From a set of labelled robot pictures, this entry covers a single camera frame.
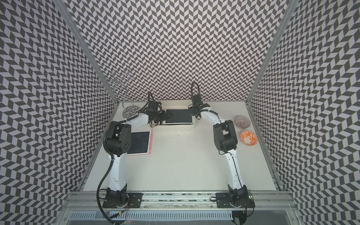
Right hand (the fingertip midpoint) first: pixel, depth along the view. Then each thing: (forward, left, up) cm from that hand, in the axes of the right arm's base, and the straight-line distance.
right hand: (196, 112), depth 106 cm
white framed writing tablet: (-4, +13, -1) cm, 13 cm away
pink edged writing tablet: (-24, +38, -4) cm, 45 cm away
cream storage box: (+13, +16, -6) cm, 22 cm away
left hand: (-4, +21, 0) cm, 22 cm away
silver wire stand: (+5, +53, -3) cm, 53 cm away
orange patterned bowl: (-22, -35, -3) cm, 41 cm away
